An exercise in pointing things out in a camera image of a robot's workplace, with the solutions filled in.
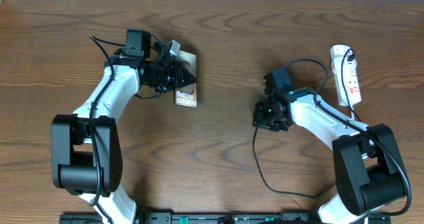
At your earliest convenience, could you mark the Galaxy S25 Ultra smartphone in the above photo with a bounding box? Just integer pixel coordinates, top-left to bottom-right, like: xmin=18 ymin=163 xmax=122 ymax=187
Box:
xmin=174 ymin=50 xmax=197 ymax=108

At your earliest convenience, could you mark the black charger cable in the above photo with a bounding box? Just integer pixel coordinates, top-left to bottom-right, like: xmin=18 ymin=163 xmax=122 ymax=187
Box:
xmin=252 ymin=48 xmax=362 ymax=199

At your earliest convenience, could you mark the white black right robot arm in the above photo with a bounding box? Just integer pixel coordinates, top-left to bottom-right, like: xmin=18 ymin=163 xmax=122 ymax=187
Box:
xmin=253 ymin=68 xmax=411 ymax=223

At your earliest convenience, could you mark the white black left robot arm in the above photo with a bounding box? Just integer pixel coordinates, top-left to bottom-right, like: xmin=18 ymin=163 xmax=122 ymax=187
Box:
xmin=51 ymin=29 xmax=196 ymax=224

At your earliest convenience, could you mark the white power strip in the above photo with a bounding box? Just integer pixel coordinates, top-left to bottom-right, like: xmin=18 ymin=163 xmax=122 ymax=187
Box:
xmin=330 ymin=44 xmax=362 ymax=107

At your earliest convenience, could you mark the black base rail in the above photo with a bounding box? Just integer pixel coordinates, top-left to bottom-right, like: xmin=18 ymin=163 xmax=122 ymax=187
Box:
xmin=59 ymin=211 xmax=392 ymax=224

